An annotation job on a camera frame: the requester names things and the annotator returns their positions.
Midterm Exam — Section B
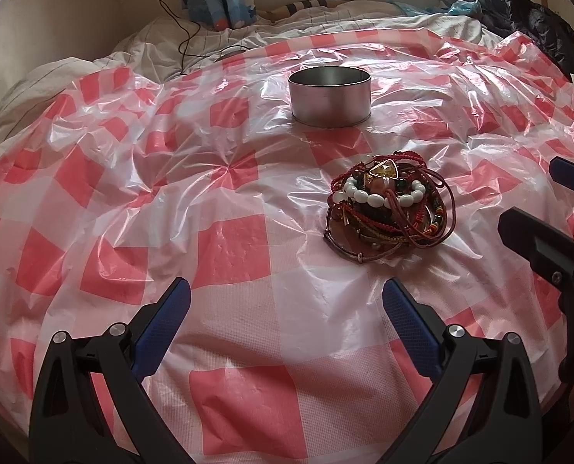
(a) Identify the red cord bracelet pile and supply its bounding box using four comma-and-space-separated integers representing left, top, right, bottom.
322, 150, 458, 265

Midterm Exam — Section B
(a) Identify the white bead bracelet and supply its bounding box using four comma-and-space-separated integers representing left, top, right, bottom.
332, 176, 428, 210

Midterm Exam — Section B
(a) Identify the black down jacket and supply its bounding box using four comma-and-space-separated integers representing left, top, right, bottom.
479, 0, 574, 78

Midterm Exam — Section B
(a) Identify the blue plastic bag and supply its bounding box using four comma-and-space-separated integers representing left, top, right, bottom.
392, 0, 482, 19

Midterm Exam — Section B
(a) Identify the round silver metal tin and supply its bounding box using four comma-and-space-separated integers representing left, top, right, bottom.
289, 66, 372, 129

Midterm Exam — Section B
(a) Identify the red white checkered plastic sheet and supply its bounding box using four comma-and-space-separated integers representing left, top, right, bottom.
0, 29, 574, 463

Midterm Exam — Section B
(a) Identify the striped pillow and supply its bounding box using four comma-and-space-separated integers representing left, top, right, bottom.
256, 0, 349, 22

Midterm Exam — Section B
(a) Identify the black charging cable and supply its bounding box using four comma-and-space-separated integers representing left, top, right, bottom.
148, 0, 249, 79

